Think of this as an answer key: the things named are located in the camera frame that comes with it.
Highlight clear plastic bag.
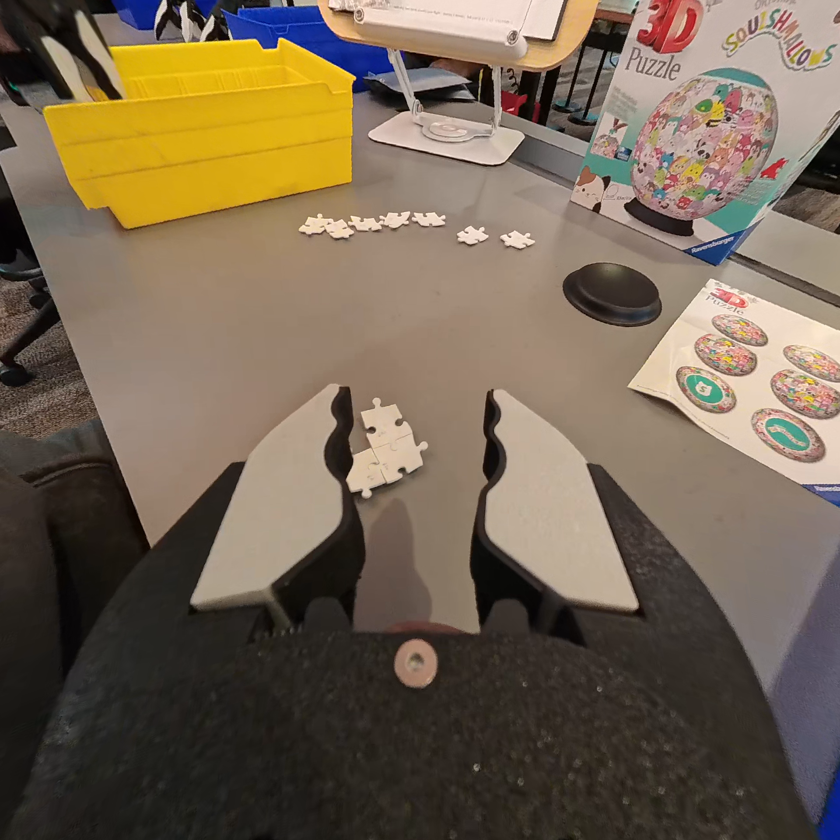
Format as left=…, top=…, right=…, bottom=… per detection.
left=363, top=67, right=476, bottom=104

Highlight person's dark grey garment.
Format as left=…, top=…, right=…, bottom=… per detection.
left=0, top=453, right=151, bottom=840

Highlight black round stand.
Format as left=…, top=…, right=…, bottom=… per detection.
left=562, top=262, right=664, bottom=327

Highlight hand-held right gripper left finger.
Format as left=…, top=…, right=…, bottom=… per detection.
left=190, top=384, right=366, bottom=632

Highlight black white striped objects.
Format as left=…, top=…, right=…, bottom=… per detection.
left=154, top=0, right=231, bottom=43

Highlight blue object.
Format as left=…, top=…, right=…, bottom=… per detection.
left=815, top=774, right=840, bottom=840

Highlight colourful puzzle ball box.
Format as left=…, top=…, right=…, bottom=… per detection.
left=570, top=0, right=840, bottom=266

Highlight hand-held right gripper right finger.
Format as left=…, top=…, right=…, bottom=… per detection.
left=470, top=388, right=639, bottom=636

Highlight dark office chair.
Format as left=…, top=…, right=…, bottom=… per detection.
left=0, top=174, right=61, bottom=388

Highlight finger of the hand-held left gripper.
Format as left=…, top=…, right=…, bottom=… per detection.
left=74, top=10, right=126, bottom=101
left=41, top=33, right=93, bottom=103

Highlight blue box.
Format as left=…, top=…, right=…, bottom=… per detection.
left=223, top=7, right=395, bottom=93

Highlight wooden board with instruction sheet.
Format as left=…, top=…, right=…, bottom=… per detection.
left=318, top=0, right=601, bottom=72

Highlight white printed instruction leaflet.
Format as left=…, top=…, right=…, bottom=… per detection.
left=628, top=279, right=840, bottom=506

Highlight yellow plastic bin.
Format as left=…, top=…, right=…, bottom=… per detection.
left=42, top=37, right=357, bottom=231

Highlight person's jeans leg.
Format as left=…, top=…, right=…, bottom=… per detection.
left=0, top=419, right=109, bottom=476

